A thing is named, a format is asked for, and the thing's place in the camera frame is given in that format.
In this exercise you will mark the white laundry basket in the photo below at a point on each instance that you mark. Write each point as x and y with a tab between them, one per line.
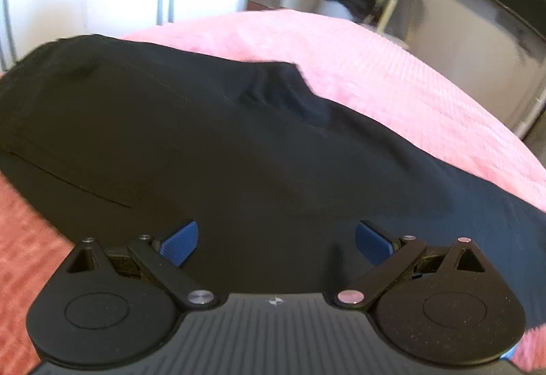
335	8

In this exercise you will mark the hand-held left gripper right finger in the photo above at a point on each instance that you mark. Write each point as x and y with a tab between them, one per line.
373	242

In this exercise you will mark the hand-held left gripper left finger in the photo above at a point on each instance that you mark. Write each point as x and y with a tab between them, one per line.
181	242

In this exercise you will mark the pink ribbed blanket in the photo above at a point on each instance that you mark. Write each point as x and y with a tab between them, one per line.
384	84

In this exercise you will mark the black pants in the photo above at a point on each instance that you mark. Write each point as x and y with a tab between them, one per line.
239	153

